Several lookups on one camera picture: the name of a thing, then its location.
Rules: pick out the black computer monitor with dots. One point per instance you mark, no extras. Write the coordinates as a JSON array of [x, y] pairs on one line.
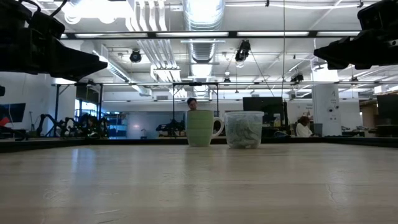
[[388, 105], [261, 104]]

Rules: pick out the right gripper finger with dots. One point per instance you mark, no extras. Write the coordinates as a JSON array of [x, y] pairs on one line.
[[342, 46], [342, 59]]

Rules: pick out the green ceramic mug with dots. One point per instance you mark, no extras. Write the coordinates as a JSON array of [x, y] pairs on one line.
[[199, 127]]

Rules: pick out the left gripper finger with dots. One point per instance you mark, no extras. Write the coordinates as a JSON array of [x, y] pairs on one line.
[[74, 56], [71, 70]]

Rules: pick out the person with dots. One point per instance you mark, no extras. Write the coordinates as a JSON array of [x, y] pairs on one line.
[[303, 129], [192, 103]]

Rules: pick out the dark blue wall screen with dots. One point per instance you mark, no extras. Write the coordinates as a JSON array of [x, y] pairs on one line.
[[14, 112]]

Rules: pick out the black table frame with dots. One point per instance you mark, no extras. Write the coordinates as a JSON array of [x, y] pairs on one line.
[[62, 143]]

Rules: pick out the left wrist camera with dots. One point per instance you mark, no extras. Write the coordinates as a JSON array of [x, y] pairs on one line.
[[46, 26]]

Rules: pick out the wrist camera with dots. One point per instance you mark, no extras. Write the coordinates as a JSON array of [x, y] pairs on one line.
[[376, 15], [46, 26]]

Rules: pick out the clear plastic container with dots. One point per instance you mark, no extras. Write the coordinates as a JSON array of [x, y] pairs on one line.
[[244, 130]]

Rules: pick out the black ceiling spotlight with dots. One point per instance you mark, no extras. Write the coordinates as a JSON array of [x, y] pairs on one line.
[[242, 51], [135, 56], [297, 77]]

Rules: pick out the black background station frame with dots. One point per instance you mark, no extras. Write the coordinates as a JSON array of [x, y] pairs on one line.
[[57, 109], [196, 84]]

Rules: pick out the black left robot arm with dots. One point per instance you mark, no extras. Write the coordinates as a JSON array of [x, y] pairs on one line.
[[12, 12]]

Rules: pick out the silver ceiling air duct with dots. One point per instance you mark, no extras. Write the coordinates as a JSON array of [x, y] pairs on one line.
[[203, 18]]

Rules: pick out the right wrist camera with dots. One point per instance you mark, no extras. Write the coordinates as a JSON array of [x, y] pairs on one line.
[[376, 15]]

